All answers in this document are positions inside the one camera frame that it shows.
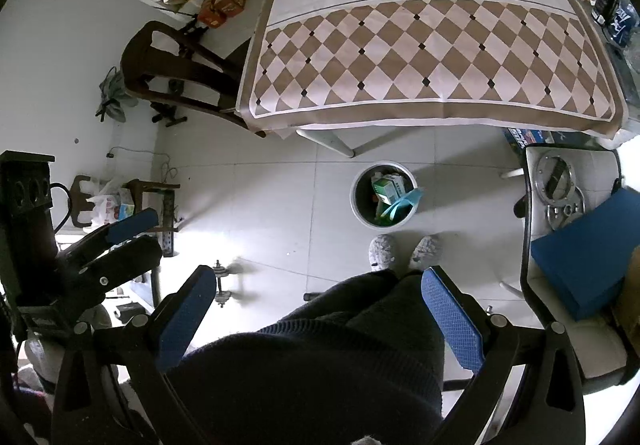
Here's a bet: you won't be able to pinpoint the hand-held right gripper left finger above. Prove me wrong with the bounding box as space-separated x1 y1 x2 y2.
52 264 218 445

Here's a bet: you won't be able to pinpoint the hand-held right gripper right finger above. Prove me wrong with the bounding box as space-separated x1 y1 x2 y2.
420 266 587 445

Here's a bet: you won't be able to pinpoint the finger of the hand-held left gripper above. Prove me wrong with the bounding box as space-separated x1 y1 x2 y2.
79 235 164 297
59 206 161 272

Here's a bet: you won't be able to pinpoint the white round trash bin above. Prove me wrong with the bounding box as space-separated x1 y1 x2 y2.
350 161 418 230

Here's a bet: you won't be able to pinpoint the white green small box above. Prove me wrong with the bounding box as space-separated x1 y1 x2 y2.
372 172 406 204

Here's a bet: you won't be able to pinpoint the white printed plastic bag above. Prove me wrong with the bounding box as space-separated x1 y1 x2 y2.
85 180 136 226

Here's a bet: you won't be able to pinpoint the dark wooden rack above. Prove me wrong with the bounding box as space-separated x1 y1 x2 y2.
70 174 182 258

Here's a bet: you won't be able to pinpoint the small dumbbell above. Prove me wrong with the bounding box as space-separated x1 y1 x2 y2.
212 261 243 307

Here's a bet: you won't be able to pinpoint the grey fuzzy slipper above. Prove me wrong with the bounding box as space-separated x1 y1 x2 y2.
368 234 397 272
409 235 444 272

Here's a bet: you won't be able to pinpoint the grey green cloth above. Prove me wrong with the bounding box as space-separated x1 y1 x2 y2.
97 68 141 123

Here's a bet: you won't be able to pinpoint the person's dark trousers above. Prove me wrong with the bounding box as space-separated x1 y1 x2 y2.
165 270 446 445

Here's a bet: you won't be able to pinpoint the dark wooden chair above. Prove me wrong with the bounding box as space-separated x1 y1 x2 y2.
120 20 266 138

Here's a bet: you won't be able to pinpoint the round metal rimmed lid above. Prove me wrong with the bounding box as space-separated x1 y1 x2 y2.
532 150 583 203

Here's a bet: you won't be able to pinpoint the blue printed box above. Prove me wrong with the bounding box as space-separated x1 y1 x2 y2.
505 128 548 148

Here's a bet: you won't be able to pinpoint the white table leg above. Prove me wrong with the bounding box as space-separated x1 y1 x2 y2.
296 126 357 159

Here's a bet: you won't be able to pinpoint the orange cardboard box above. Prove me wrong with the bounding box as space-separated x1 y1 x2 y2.
197 0 226 28
215 0 248 18

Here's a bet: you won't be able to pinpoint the checkered printed tablecloth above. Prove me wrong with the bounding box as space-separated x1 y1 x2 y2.
235 0 630 138

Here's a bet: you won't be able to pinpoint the dark blue package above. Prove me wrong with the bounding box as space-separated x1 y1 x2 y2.
605 2 640 48

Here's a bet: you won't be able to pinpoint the black cable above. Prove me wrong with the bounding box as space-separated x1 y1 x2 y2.
49 182 73 237

